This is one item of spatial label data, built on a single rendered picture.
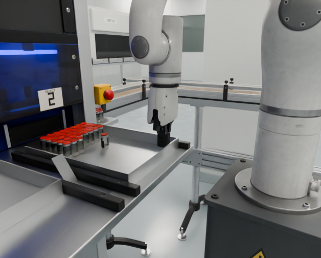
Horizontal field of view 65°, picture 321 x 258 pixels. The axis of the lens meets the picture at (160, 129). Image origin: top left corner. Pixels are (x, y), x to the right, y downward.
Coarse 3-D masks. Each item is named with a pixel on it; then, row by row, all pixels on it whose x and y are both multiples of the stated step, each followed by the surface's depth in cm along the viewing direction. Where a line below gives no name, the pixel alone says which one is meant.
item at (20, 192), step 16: (0, 160) 60; (0, 176) 59; (16, 176) 58; (32, 176) 55; (48, 176) 52; (0, 192) 52; (16, 192) 52; (32, 192) 52; (48, 192) 49; (0, 208) 47; (16, 208) 43; (32, 208) 46; (0, 224) 41
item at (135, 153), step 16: (112, 128) 86; (96, 144) 78; (112, 144) 78; (128, 144) 78; (144, 144) 78; (176, 144) 74; (80, 160) 67; (96, 160) 67; (112, 160) 67; (128, 160) 67; (144, 160) 67; (160, 160) 66; (112, 176) 55; (128, 176) 53; (144, 176) 59
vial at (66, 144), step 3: (66, 141) 68; (69, 141) 68; (63, 144) 67; (66, 144) 67; (69, 144) 67; (63, 147) 67; (66, 147) 67; (69, 147) 67; (63, 150) 67; (66, 150) 67; (69, 150) 67; (63, 153) 68; (66, 153) 67; (69, 153) 67; (66, 156) 67; (69, 156) 68; (72, 156) 69
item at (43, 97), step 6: (42, 90) 74; (48, 90) 76; (54, 90) 78; (60, 90) 80; (42, 96) 74; (48, 96) 76; (54, 96) 78; (60, 96) 80; (42, 102) 74; (48, 102) 76; (54, 102) 78; (60, 102) 80; (42, 108) 75; (48, 108) 76
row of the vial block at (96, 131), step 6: (96, 126) 81; (102, 126) 81; (84, 132) 76; (90, 132) 77; (96, 132) 79; (102, 132) 82; (66, 138) 70; (72, 138) 71; (84, 138) 75; (90, 138) 78; (96, 138) 80; (60, 144) 68; (84, 144) 76; (90, 144) 78; (60, 150) 68
